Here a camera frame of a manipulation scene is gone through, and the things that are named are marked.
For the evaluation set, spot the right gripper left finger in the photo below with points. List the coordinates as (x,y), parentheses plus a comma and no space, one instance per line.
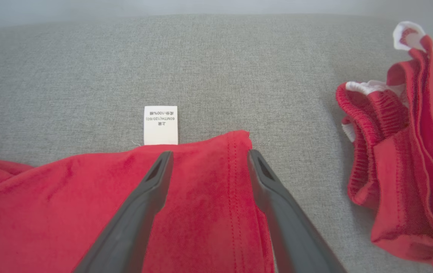
(133,223)

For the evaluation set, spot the grey fabric sofa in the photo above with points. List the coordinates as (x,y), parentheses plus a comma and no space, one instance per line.
(201,68)

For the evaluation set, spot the red basketball jersey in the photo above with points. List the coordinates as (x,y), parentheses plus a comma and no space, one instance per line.
(49,212)

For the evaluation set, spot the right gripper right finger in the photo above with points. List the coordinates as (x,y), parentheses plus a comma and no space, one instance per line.
(288,223)

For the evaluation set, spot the red shorts white stripe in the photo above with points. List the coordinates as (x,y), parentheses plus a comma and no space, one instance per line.
(402,182)

